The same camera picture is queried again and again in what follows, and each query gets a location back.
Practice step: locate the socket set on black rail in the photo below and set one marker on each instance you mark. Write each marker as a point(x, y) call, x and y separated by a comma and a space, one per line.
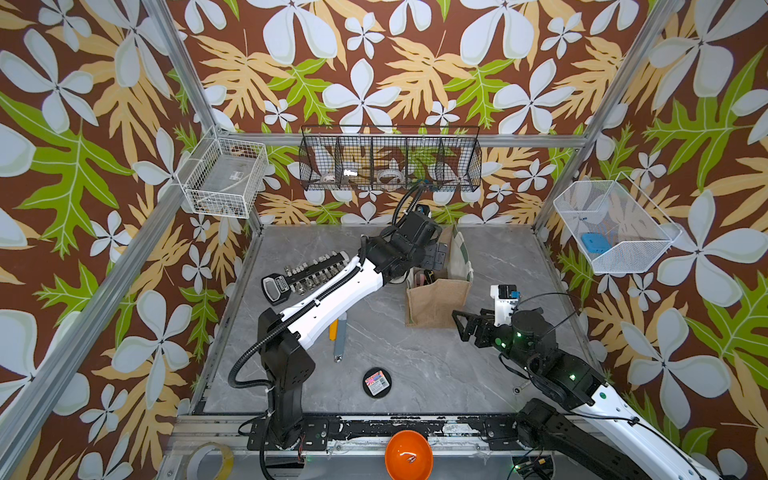
point(278, 287)

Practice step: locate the blue object in basket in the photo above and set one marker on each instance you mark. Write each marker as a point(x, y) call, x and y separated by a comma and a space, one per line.
point(595, 243)

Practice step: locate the tape roll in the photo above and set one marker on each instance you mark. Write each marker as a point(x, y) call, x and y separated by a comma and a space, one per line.
point(211, 460)

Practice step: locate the orange bowl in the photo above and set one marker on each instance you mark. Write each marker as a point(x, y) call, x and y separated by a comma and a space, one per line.
point(409, 456)

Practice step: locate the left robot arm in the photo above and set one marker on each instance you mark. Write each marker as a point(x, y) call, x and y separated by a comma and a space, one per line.
point(280, 361)

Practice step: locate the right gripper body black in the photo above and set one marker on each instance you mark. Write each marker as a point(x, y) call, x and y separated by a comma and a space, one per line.
point(501, 339)

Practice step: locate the white wire basket left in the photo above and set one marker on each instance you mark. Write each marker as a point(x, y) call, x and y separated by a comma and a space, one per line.
point(222, 175)

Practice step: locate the orange utility knife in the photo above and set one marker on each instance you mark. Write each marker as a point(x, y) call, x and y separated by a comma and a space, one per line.
point(333, 331)

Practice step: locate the white wire basket right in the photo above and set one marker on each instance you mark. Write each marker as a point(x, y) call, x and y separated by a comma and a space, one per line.
point(639, 231)

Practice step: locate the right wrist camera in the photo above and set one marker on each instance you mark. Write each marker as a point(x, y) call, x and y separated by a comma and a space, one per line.
point(506, 299)

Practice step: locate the round black tin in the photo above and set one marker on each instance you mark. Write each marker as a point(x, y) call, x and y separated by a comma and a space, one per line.
point(377, 382)

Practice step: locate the black wire basket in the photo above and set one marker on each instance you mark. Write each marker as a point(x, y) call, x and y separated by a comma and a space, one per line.
point(364, 158)

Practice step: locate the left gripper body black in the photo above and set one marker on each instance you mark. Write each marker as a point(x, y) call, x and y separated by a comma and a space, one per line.
point(424, 259)

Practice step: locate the green christmas burlap pouch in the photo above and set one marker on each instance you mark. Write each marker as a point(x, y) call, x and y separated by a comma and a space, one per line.
point(429, 305)

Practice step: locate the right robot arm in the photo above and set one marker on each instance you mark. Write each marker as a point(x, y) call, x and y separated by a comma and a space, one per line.
point(581, 415)

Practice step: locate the white wire basket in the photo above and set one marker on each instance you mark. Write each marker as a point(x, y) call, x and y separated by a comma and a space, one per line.
point(222, 175)
point(639, 231)

